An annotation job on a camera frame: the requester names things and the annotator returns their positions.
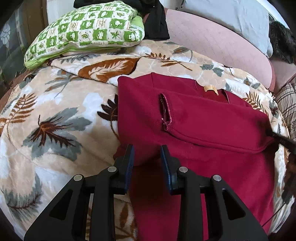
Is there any dark red fleece garment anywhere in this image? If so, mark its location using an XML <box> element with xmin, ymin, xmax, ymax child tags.
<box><xmin>116</xmin><ymin>73</ymin><xmax>278</xmax><ymax>240</ymax></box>

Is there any striped brown quilt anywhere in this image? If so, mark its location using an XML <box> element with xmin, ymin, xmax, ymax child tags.
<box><xmin>275</xmin><ymin>78</ymin><xmax>296</xmax><ymax>141</ymax></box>

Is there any pink quilted bolster cushion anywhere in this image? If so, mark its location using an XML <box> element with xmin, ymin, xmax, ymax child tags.
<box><xmin>166</xmin><ymin>9</ymin><xmax>275</xmax><ymax>92</ymax></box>

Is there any leaf pattern fleece blanket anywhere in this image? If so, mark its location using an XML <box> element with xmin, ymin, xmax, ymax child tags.
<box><xmin>1</xmin><ymin>40</ymin><xmax>290</xmax><ymax>240</ymax></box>

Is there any dark furry garment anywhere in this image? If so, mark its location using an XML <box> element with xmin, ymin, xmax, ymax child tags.
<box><xmin>269</xmin><ymin>21</ymin><xmax>295</xmax><ymax>64</ymax></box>

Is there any light blue pillow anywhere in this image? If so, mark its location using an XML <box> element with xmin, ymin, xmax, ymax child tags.
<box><xmin>178</xmin><ymin>0</ymin><xmax>273</xmax><ymax>58</ymax></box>

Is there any black cloth garment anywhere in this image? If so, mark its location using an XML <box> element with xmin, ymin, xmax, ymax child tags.
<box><xmin>73</xmin><ymin>1</ymin><xmax>170</xmax><ymax>47</ymax></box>

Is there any green white patterned pillow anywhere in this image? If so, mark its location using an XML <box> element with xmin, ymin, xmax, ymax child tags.
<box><xmin>24</xmin><ymin>1</ymin><xmax>145</xmax><ymax>70</ymax></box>

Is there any white bed headboard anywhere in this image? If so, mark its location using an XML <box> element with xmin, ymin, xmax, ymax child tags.
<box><xmin>47</xmin><ymin>0</ymin><xmax>74</xmax><ymax>25</ymax></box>

